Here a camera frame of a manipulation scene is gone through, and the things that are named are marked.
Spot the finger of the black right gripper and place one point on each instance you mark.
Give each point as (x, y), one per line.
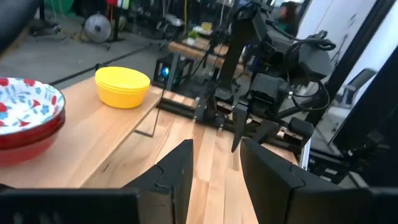
(240, 121)
(269, 129)

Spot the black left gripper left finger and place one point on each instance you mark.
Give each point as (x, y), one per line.
(174, 174)

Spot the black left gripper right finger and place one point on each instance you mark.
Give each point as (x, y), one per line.
(270, 186)

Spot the yellow mini bowl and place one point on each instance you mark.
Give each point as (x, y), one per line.
(121, 77)
(121, 101)

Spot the red mini bowl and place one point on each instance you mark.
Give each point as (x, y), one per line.
(25, 105)
(31, 142)

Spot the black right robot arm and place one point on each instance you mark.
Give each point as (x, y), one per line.
(311, 62)

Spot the person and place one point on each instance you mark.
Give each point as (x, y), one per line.
(289, 18)

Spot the wooden background table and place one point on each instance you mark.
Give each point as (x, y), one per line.
(186, 49)

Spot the grey office chair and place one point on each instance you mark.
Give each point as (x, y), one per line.
(357, 81)

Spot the black computer blue light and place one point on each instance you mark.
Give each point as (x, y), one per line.
(160, 77)

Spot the small green potted plant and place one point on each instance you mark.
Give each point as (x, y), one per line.
(192, 35)

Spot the black rig upright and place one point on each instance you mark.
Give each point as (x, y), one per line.
(373, 124)

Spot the grey floor fan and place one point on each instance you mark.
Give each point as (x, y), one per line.
(97, 28)

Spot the green sheet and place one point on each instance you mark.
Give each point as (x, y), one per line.
(59, 4)

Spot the black aluminium frame rail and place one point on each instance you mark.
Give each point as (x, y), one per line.
(177, 109)

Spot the wooden shelf black frame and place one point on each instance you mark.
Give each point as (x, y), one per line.
(93, 140)

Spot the black rig frame post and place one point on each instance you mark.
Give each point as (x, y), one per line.
(357, 53)

